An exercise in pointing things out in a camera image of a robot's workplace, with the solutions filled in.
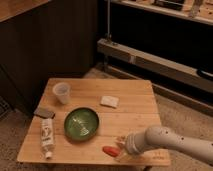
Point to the white sponge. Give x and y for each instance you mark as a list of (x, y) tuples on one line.
[(109, 101)]

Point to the clear plastic cup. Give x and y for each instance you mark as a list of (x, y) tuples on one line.
[(62, 92)]

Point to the wooden table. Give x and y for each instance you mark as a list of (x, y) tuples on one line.
[(136, 110)]

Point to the upper shelf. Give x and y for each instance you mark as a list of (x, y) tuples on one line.
[(200, 11)]

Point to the dark wooden cabinet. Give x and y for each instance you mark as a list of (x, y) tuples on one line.
[(57, 39)]

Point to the green bowl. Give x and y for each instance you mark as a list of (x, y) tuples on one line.
[(81, 124)]

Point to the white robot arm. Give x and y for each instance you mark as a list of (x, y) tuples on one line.
[(160, 137)]

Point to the white tube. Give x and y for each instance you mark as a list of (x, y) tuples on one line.
[(47, 138)]

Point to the metal rail beam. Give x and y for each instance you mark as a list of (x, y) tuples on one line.
[(164, 67)]

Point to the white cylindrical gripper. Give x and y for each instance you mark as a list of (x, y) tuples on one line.
[(135, 144)]

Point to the dark grey sponge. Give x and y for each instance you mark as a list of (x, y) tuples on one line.
[(44, 113)]

